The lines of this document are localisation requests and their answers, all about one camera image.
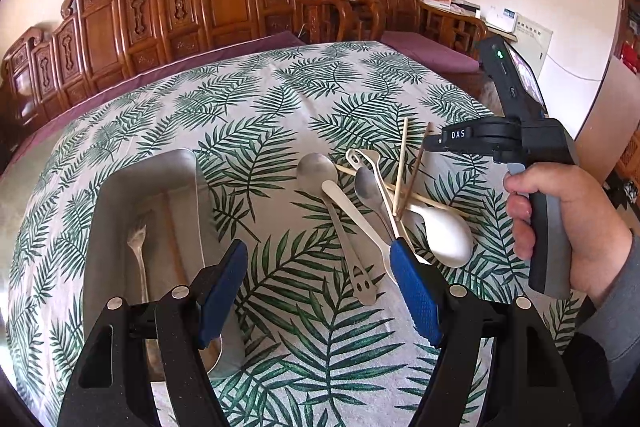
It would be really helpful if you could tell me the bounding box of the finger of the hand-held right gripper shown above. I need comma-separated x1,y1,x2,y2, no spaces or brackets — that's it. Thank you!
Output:
423,123,496,156

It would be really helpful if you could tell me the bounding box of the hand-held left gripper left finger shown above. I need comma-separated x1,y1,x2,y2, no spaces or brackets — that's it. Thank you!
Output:
57,239,249,427

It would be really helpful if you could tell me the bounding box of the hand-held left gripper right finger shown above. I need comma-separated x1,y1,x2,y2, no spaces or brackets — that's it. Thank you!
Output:
389,239,583,427

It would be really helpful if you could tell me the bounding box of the white plastic ladle spoon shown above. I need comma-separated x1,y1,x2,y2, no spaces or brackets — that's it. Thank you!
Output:
346,149,474,269

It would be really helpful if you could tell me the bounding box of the small metal spoon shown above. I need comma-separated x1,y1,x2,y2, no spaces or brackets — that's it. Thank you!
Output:
354,167,396,243

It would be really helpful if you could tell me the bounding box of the metal tray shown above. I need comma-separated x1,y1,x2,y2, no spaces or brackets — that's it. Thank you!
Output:
81,148,246,383

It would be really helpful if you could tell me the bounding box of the metal spoon smiley-cutout handle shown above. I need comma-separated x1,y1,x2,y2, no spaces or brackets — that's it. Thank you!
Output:
296,153,378,306

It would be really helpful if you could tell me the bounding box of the person's right forearm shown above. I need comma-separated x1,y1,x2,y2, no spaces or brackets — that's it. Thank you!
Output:
565,234,640,427

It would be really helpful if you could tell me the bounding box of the person's right hand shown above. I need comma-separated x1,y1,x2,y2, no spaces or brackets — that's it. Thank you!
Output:
504,164,633,308

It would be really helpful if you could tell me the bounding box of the white cabinet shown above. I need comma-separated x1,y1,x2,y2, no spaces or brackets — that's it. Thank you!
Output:
574,52,632,185

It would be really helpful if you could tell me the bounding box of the short purple cushion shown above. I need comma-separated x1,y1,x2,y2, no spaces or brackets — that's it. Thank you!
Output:
382,31,481,75

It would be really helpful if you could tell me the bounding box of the metal fork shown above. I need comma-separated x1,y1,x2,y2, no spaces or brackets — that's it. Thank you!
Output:
126,214,166,380

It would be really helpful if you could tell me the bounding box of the white blue device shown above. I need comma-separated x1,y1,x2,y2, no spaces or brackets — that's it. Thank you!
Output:
487,7,519,34

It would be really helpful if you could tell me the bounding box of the white box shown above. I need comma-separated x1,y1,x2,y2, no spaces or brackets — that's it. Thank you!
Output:
450,0,482,18

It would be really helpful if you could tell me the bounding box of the leaf-print tablecloth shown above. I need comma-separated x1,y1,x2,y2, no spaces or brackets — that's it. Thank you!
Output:
5,41,583,427

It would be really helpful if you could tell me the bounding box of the long purple cushion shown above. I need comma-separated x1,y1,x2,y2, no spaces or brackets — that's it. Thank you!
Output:
0,31,307,178

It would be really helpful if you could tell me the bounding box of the carved wooden bench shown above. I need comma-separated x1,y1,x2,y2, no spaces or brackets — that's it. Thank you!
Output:
0,0,301,142

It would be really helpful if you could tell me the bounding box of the white wall panel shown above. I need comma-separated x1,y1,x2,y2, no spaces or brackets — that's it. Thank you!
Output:
514,13,554,76

